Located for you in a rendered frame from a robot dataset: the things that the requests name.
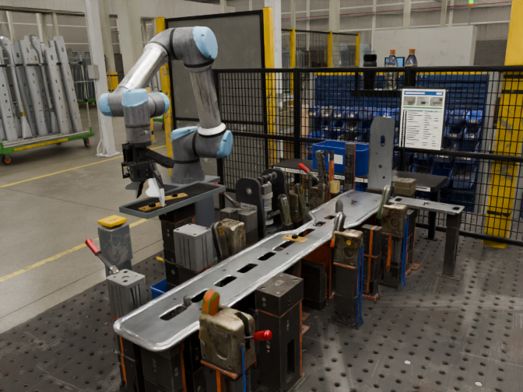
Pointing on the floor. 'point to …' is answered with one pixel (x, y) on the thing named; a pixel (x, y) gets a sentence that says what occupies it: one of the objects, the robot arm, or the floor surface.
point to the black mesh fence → (369, 131)
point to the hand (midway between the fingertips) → (151, 201)
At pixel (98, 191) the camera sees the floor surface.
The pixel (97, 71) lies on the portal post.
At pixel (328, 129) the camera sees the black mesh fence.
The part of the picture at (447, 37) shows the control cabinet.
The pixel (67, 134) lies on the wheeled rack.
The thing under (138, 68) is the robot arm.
